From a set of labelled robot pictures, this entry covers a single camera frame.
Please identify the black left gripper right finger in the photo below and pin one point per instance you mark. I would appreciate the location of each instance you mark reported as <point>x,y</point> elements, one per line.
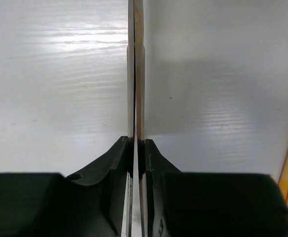
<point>194,204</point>

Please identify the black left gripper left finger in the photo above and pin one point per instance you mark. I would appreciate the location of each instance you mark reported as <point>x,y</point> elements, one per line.
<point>87,203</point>

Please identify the silver metal tongs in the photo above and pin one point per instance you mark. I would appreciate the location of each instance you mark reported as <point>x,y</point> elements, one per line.
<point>135,104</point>

